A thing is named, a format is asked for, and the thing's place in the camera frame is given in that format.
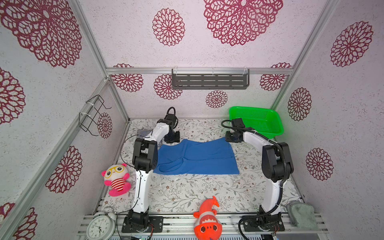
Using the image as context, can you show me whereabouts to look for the red fish plush toy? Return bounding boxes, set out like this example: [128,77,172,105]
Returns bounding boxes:
[194,196,223,240]

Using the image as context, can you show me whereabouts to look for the white alarm clock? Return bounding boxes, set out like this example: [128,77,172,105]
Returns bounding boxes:
[86,212,117,240]

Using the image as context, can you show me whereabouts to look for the pink white plush doll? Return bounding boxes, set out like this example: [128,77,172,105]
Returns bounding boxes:
[101,163,132,197]

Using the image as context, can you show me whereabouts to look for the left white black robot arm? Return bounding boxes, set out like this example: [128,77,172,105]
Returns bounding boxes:
[122,113,180,232]

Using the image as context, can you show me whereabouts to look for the blue white striped tank top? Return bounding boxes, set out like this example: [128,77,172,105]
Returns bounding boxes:
[137,130,163,148]

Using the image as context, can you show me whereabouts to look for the grey wall shelf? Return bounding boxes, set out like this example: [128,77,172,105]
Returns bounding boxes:
[171,69,250,90]

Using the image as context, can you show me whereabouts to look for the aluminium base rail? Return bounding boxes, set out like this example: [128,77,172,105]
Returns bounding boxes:
[106,213,329,240]

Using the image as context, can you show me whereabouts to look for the green plastic basket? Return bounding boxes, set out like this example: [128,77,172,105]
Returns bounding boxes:
[229,107,285,139]

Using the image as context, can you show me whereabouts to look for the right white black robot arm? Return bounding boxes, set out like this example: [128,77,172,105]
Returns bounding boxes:
[221,118,294,222]

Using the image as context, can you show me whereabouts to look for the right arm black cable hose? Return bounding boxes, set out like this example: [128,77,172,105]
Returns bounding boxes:
[221,119,289,240]

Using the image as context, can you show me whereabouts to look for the green folded towel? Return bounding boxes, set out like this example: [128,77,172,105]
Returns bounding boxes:
[286,201,319,230]

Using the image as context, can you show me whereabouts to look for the black wire rack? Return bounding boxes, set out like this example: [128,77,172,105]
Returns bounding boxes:
[78,95,113,139]

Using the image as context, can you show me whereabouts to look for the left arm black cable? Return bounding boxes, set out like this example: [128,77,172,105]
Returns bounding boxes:
[115,106,178,240]

